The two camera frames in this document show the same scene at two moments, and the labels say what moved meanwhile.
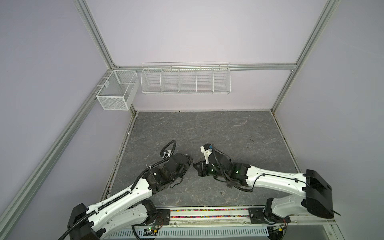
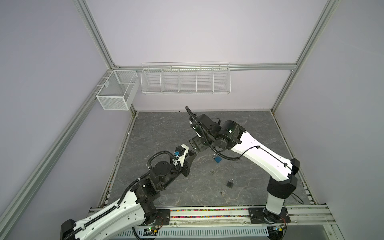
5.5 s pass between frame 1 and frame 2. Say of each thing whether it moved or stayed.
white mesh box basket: stayed
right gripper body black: moved
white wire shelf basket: stayed
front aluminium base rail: stayed
